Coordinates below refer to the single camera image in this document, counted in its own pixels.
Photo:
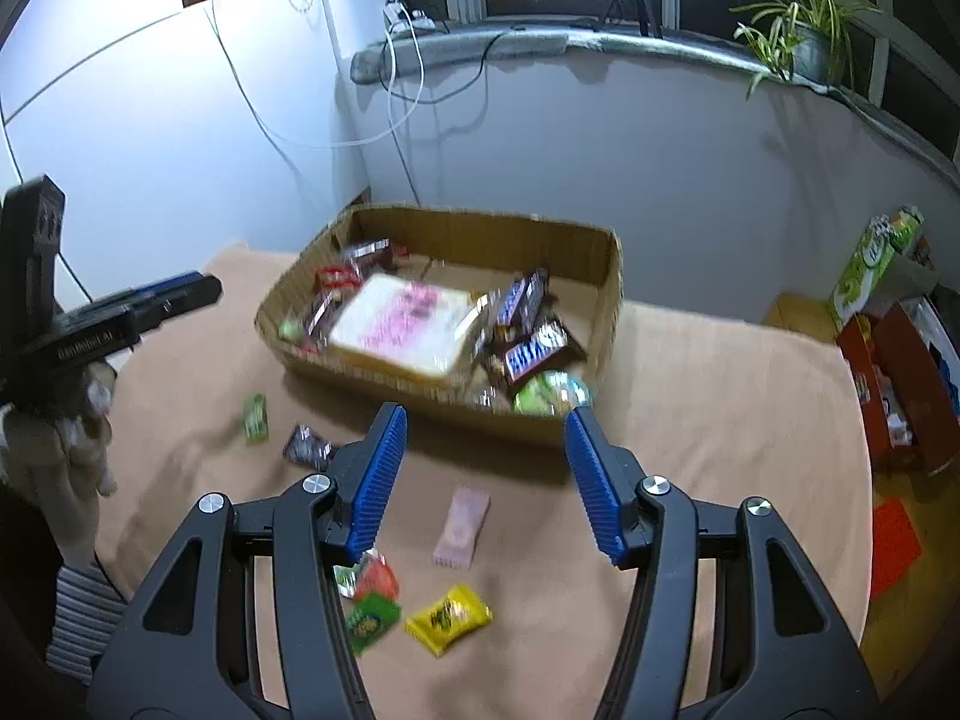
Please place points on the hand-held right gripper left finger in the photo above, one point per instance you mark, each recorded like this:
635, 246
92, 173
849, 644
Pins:
375, 480

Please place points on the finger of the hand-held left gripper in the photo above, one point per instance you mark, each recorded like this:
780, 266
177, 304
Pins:
169, 285
187, 304

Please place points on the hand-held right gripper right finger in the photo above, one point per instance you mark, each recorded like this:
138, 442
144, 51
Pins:
592, 480

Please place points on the small dark snack packet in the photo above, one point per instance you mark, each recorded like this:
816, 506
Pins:
304, 446

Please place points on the round green snack packet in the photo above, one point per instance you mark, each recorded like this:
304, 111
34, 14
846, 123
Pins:
547, 395

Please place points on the orange and green candy packet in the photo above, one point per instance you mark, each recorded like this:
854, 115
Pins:
371, 577

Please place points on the pink wafer packet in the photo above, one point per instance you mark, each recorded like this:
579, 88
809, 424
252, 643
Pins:
461, 529

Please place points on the dark chocolate bar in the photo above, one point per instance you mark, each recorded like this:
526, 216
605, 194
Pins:
319, 319
367, 250

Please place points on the small green candy packet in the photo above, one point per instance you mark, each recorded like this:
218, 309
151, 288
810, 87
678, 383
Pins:
255, 418

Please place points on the brown chocolate bar blue label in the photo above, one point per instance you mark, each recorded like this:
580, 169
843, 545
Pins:
536, 354
520, 300

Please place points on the green snack packet yellow print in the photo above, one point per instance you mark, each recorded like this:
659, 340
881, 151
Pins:
371, 621

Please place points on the red snack packet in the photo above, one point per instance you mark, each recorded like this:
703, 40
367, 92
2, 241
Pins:
337, 276

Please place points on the yellow candy packet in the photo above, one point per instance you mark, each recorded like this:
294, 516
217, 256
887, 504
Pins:
448, 620

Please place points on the large white packet pink print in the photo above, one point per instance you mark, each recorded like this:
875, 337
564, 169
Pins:
405, 322

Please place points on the person's left forearm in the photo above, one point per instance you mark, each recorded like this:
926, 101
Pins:
82, 615

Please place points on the person's left hand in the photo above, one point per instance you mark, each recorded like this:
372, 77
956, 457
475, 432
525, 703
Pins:
79, 442

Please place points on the red mat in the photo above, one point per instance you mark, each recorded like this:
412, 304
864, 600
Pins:
894, 547

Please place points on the red cardboard box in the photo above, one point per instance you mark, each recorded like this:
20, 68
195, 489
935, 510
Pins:
911, 390

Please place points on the green carton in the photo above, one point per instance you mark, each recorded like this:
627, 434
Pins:
862, 277

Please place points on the white power strip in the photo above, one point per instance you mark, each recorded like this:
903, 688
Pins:
409, 15

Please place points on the green snack bag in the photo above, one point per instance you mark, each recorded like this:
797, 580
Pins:
906, 229

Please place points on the potted spider plant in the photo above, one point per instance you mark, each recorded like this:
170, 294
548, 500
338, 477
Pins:
810, 52

